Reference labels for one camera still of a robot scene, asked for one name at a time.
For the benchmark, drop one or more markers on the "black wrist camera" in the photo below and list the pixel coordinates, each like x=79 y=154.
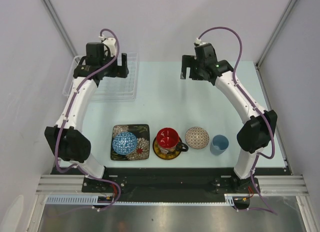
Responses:
x=94 y=54
x=205 y=54

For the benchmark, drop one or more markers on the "black floral square plate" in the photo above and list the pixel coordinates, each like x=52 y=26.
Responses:
x=142 y=133

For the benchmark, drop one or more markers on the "aluminium frame rail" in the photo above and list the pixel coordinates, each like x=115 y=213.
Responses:
x=287 y=185

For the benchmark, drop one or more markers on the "clear wire dish rack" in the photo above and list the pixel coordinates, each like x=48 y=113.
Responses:
x=119 y=89

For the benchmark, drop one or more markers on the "black gold saucer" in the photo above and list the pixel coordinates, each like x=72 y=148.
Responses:
x=169 y=156

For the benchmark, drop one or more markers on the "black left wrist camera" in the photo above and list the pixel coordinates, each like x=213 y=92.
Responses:
x=94 y=54

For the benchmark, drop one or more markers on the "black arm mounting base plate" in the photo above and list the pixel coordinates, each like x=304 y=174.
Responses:
x=215 y=183

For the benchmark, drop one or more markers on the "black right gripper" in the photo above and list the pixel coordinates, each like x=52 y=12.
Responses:
x=189 y=61

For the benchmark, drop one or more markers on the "red black mug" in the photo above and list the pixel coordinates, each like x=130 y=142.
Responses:
x=168 y=141

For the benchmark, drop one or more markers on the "brown patterned small bowl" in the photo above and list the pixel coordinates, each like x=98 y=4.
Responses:
x=197 y=138

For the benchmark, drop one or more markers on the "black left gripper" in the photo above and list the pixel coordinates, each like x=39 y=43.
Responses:
x=121 y=71

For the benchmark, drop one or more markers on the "blue patterned bowl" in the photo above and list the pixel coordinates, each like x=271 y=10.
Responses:
x=124 y=143

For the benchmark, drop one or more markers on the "light blue cup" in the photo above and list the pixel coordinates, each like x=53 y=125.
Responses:
x=219 y=144

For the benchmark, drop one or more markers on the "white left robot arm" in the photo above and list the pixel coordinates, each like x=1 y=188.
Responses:
x=65 y=138

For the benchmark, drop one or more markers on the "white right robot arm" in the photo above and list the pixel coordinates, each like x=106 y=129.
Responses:
x=258 y=124

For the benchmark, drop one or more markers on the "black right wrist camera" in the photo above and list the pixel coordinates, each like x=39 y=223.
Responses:
x=205 y=54

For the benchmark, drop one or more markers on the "white slotted cable duct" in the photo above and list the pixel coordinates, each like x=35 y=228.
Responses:
x=103 y=201

